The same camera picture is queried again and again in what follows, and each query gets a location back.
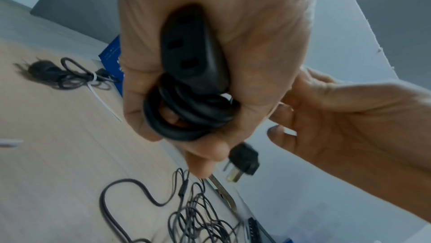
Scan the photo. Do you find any person's right hand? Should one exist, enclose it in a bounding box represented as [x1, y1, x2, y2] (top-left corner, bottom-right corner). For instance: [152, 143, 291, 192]
[268, 67, 431, 224]

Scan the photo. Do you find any person's left hand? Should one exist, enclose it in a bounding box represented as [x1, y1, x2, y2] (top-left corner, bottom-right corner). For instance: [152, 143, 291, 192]
[119, 0, 319, 179]

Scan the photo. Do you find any thick black power cable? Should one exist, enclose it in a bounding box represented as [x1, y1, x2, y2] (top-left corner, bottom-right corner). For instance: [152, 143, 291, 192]
[143, 3, 261, 184]

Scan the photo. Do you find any pile of black cables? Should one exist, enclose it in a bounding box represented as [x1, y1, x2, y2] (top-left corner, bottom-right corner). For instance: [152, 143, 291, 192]
[100, 168, 250, 243]

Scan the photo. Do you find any black cable with round plug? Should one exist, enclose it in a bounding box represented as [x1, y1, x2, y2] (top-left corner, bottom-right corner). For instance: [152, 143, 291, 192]
[13, 57, 122, 91]

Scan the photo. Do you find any small black screen device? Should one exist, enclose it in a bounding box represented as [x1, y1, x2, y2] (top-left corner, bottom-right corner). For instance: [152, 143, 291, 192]
[244, 216, 270, 243]

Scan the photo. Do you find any blue triangular box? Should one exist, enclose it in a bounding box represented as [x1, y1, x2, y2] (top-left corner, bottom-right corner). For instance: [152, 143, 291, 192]
[98, 34, 125, 97]

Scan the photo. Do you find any light wooden table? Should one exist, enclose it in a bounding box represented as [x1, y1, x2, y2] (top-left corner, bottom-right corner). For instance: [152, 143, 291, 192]
[0, 0, 270, 243]

